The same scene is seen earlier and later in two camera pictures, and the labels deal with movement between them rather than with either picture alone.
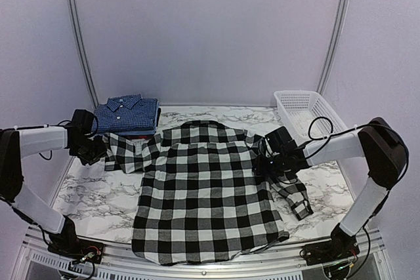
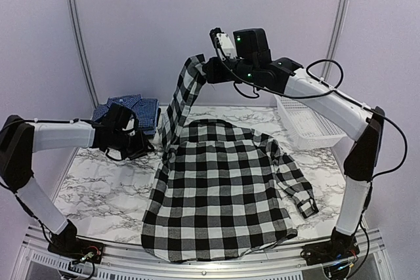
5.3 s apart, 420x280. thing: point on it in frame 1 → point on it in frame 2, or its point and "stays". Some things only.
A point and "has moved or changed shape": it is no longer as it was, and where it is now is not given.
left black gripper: x=101 y=153 → x=141 y=149
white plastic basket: x=308 y=115 stays
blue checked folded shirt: x=126 y=113 stays
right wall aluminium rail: x=336 y=27 stays
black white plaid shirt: x=204 y=193 has moved or changed shape
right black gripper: x=261 y=167 → x=214 y=74
